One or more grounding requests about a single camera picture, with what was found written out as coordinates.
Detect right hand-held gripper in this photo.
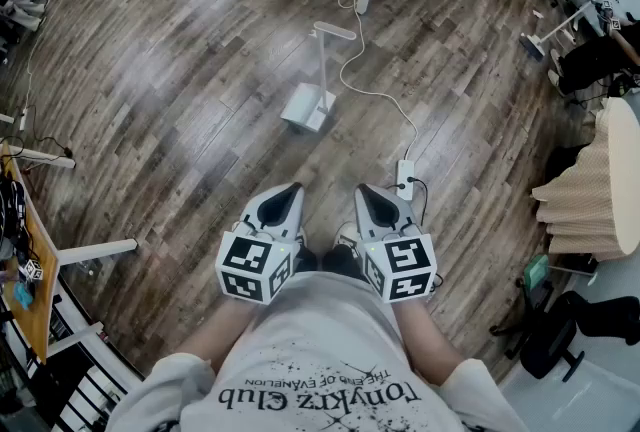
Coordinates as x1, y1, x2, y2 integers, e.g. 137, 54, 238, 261
354, 184, 439, 305

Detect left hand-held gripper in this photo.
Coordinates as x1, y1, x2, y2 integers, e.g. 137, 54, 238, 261
214, 182, 306, 306

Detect person's left forearm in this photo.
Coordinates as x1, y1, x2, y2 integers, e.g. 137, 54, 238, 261
174, 294, 261, 366

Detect person's right forearm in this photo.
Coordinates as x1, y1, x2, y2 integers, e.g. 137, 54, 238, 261
389, 297, 464, 377

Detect person's right white shoe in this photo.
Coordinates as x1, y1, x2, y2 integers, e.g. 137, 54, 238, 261
333, 221, 362, 254

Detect person's black trousers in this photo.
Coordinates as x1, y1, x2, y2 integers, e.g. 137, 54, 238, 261
294, 243, 372, 282

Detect person's white printed shirt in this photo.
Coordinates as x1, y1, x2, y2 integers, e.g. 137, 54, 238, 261
104, 269, 531, 432

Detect green box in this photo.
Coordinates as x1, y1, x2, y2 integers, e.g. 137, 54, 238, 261
522, 254, 551, 291

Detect black office chair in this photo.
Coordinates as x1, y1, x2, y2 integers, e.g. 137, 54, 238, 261
492, 289, 640, 381

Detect white table leg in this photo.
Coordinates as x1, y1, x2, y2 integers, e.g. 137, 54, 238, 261
0, 144, 77, 170

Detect round cream table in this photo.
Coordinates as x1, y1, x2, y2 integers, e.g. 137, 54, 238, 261
607, 97, 640, 256

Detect wooden desk with white legs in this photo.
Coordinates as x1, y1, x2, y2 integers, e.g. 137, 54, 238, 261
0, 142, 139, 366

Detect small blue item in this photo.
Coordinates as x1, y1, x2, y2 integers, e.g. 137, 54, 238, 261
13, 280, 35, 312

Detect black and white metal rack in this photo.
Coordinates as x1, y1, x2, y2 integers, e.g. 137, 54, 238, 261
0, 289, 146, 432

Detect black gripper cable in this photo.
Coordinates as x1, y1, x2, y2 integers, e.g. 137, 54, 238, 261
407, 177, 444, 291

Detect white power cable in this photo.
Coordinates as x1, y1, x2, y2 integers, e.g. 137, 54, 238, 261
337, 0, 464, 164

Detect black floor cable with adapter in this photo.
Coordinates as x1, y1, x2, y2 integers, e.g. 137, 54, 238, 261
0, 134, 75, 160

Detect tangle of black cables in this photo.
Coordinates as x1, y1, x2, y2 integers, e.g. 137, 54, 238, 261
0, 169, 36, 261

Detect thin white floor cable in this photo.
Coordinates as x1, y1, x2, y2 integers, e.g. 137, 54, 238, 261
23, 19, 51, 111

